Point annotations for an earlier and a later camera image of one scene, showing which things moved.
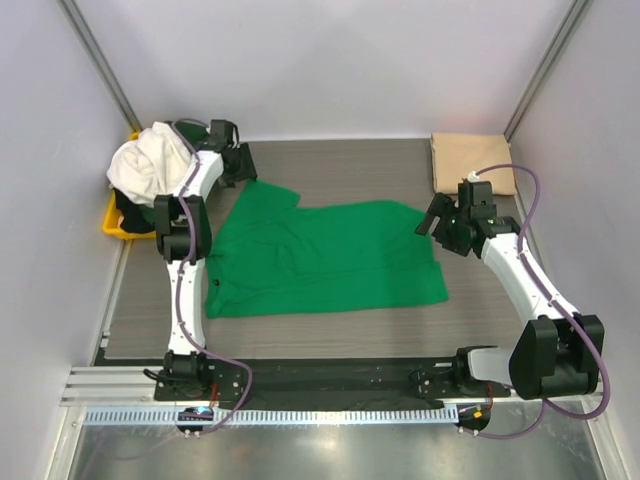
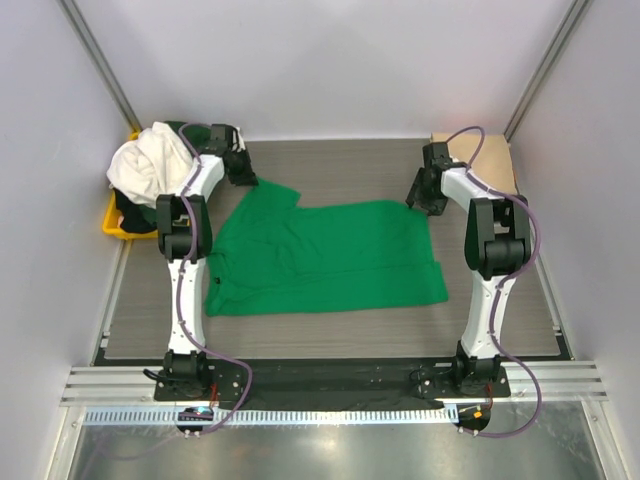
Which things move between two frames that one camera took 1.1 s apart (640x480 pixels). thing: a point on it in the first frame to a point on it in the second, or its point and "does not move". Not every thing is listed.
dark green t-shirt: [136, 218] does not move
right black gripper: [441, 205] to [435, 207]
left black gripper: [248, 169] does not move
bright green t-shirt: [271, 256] does not move
